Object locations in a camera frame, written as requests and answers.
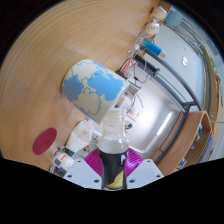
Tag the clear bottle with dark label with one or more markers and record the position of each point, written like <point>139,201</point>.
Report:
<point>114,160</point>

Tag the small round white object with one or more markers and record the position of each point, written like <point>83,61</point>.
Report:
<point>152,28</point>
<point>158,13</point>

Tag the slim black upright device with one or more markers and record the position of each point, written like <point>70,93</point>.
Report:
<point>146,64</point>

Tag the flat round red coaster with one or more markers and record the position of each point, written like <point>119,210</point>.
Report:
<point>44,141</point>

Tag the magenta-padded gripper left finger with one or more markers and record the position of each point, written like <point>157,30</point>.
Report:
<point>82,173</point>

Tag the white desk lamp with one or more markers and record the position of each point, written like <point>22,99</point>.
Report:
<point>165,124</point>

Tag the light blue pillow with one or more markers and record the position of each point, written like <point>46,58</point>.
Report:
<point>174,17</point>

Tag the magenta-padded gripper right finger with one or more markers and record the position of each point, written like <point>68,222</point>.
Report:
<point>143,171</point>

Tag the cream mug with blue patches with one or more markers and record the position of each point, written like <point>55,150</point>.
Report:
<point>93,86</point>

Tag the long wooden wall shelf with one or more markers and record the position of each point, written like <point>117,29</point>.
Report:
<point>215,90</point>

